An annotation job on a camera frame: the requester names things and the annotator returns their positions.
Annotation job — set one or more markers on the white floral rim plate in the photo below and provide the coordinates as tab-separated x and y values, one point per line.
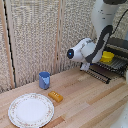
30	110

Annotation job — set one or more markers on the blue mug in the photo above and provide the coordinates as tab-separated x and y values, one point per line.
44	80

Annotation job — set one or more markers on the orange butter box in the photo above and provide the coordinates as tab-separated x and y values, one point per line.
55	96

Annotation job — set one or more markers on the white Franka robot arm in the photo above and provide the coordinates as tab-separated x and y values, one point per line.
96	40

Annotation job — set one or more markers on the yellow bowl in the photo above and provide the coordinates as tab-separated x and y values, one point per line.
108	57

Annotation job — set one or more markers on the beige woven folding screen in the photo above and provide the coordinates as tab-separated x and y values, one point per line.
36	36

